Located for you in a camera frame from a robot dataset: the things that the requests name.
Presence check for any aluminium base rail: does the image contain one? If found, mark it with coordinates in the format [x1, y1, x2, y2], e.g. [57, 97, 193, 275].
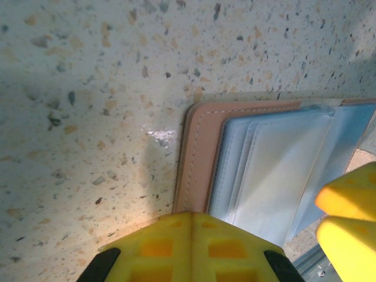
[293, 245, 343, 282]

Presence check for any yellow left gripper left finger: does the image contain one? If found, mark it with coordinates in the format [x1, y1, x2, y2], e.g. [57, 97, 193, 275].
[79, 211, 193, 282]

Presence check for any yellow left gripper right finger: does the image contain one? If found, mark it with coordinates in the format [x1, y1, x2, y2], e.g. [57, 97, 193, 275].
[192, 211, 305, 282]

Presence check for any tan leather card holder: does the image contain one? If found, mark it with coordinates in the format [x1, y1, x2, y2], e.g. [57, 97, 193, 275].
[172, 98, 376, 250]

